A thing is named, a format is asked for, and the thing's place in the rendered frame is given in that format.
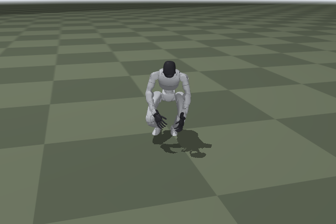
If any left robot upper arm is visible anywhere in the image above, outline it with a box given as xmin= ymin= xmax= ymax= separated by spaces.
xmin=179 ymin=72 xmax=191 ymax=100

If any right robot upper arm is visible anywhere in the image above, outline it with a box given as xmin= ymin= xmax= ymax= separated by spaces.
xmin=145 ymin=71 xmax=159 ymax=98

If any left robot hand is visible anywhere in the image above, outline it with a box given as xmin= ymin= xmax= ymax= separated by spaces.
xmin=174 ymin=112 xmax=185 ymax=132

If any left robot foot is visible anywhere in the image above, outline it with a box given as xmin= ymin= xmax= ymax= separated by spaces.
xmin=170 ymin=125 xmax=177 ymax=136

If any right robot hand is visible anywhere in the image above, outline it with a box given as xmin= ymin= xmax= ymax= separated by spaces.
xmin=153 ymin=110 xmax=167 ymax=129

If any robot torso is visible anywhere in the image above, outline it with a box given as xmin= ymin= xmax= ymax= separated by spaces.
xmin=158 ymin=68 xmax=180 ymax=102

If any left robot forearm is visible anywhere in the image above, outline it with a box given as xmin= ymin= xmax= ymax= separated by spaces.
xmin=181 ymin=94 xmax=191 ymax=117

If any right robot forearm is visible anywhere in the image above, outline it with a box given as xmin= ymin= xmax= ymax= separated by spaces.
xmin=146 ymin=91 xmax=156 ymax=115

